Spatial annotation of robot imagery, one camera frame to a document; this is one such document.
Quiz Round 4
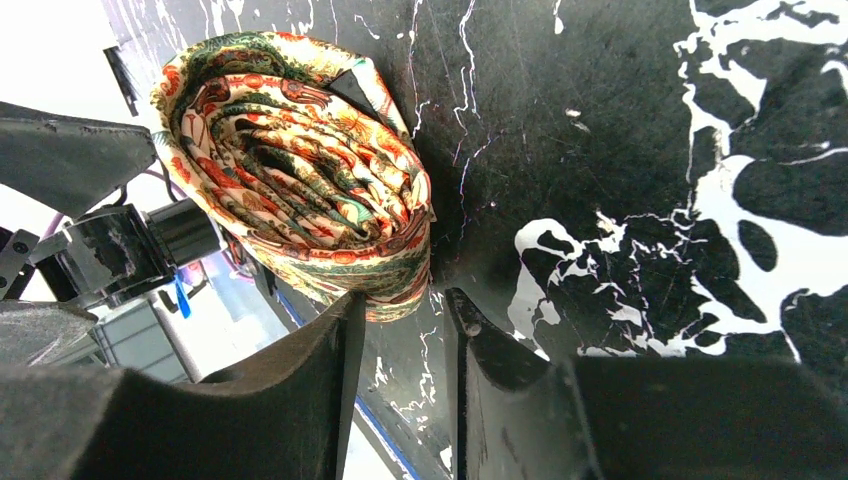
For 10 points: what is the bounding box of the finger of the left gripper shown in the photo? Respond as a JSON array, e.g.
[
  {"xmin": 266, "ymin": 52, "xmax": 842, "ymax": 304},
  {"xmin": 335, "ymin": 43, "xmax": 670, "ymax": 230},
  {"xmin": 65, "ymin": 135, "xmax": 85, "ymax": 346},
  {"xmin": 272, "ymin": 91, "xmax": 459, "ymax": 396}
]
[{"xmin": 1, "ymin": 102, "xmax": 156, "ymax": 218}]

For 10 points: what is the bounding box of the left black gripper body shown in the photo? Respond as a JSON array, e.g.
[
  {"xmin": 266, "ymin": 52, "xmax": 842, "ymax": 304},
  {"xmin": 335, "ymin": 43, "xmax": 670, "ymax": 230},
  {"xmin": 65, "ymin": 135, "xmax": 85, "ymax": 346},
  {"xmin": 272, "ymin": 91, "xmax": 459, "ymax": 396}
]
[{"xmin": 1, "ymin": 199, "xmax": 223, "ymax": 309}]

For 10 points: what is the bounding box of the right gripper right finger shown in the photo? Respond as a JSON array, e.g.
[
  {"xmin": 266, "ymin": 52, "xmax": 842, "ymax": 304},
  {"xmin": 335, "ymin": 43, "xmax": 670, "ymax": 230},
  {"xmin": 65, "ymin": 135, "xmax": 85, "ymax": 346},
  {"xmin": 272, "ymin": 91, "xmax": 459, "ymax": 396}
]
[{"xmin": 445, "ymin": 288, "xmax": 847, "ymax": 479}]

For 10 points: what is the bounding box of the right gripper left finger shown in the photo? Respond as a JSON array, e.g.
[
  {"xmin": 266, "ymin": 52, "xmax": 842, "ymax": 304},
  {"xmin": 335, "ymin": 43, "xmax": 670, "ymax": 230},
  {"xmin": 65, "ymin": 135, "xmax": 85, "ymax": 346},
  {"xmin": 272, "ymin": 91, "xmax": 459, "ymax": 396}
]
[{"xmin": 1, "ymin": 292, "xmax": 365, "ymax": 479}]

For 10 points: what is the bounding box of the colourful floral patterned tie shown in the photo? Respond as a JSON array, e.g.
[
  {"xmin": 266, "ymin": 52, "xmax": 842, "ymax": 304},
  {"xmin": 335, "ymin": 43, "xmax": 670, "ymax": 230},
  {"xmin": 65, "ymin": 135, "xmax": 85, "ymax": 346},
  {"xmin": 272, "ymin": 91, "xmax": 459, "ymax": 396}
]
[{"xmin": 150, "ymin": 31, "xmax": 435, "ymax": 322}]

